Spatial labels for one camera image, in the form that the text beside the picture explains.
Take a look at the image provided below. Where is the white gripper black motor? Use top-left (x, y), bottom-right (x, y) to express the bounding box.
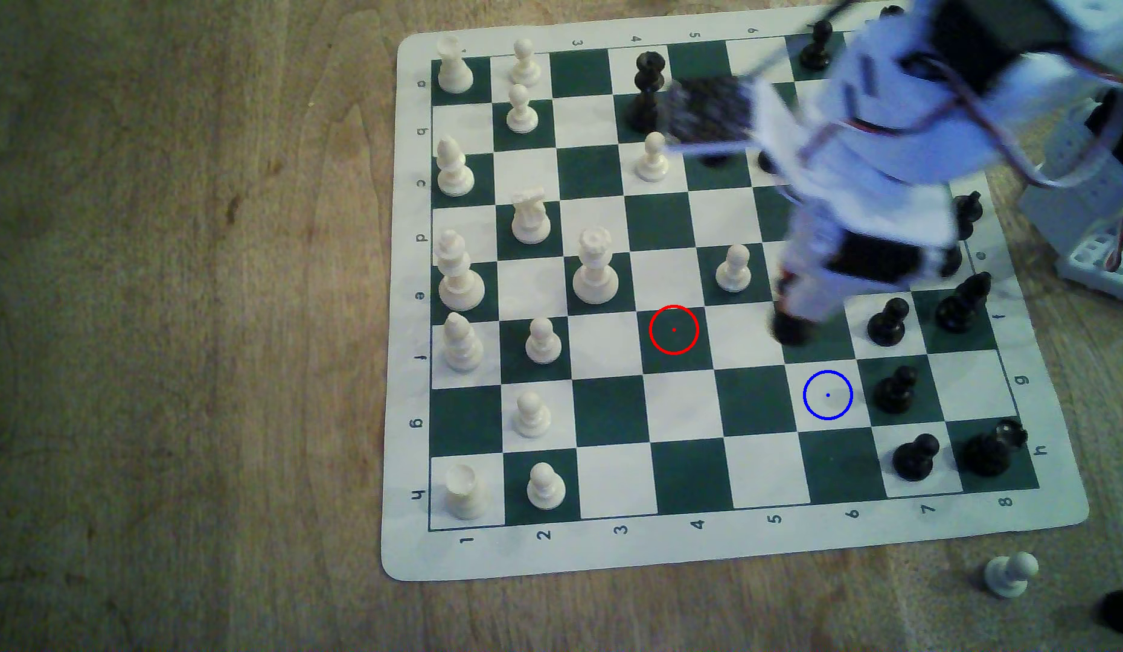
top-left (777, 181), bottom-right (968, 324)

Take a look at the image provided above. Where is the black knight chess piece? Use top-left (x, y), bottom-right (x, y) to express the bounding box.
top-left (772, 303), bottom-right (816, 347)

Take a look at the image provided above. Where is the white pawn chess piece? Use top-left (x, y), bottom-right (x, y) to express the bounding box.
top-left (513, 391), bottom-right (552, 439)
top-left (511, 38), bottom-right (542, 88)
top-left (506, 83), bottom-right (539, 134)
top-left (527, 462), bottom-right (567, 510)
top-left (715, 244), bottom-right (753, 293)
top-left (526, 317), bottom-right (563, 365)
top-left (984, 552), bottom-right (1040, 599)
top-left (638, 132), bottom-right (670, 183)

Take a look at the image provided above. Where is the black bishop chess piece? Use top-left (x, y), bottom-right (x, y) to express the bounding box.
top-left (935, 272), bottom-right (994, 333)

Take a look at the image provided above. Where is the green and white chess mat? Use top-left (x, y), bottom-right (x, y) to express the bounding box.
top-left (380, 0), bottom-right (1090, 583)

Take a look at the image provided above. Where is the black king chess piece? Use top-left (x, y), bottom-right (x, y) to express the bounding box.
top-left (942, 191), bottom-right (985, 278)

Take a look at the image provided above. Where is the white queen chess piece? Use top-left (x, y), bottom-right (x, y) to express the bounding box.
top-left (573, 226), bottom-right (621, 305)

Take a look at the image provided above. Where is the black queen chess piece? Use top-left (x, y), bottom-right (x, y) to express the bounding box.
top-left (625, 51), bottom-right (671, 134)

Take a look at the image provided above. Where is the white knight chess piece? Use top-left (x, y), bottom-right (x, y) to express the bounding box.
top-left (511, 188), bottom-right (552, 246)

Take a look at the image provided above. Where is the white bishop chess piece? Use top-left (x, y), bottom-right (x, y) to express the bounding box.
top-left (443, 312), bottom-right (485, 373)
top-left (437, 136), bottom-right (476, 197)

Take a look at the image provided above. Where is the white king chess piece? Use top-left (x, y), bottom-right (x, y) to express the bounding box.
top-left (437, 230), bottom-right (485, 312)

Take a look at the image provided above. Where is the white rook chess piece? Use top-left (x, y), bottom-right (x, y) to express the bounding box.
top-left (437, 34), bottom-right (475, 94)
top-left (444, 464), bottom-right (487, 522)

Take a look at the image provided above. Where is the white breadboard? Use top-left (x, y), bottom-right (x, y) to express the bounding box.
top-left (1055, 226), bottom-right (1123, 304)

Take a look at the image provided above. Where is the black gripper camera module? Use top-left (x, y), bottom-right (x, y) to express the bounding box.
top-left (665, 75), bottom-right (757, 146)

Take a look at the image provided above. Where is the arm servo cable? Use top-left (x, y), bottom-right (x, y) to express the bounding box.
top-left (942, 59), bottom-right (1123, 191)

